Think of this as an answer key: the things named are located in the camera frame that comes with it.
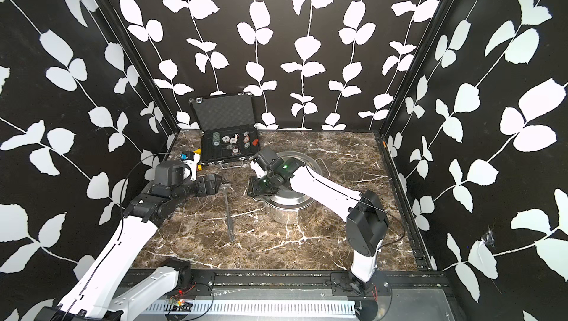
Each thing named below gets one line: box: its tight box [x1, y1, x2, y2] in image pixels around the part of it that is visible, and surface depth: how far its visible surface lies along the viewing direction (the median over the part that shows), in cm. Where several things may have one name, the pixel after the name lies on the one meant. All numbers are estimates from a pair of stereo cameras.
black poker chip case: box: [188, 93, 260, 168], surface depth 113 cm
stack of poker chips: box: [212, 131, 221, 147], surface depth 116 cm
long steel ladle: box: [221, 183, 235, 242], surface depth 88 cm
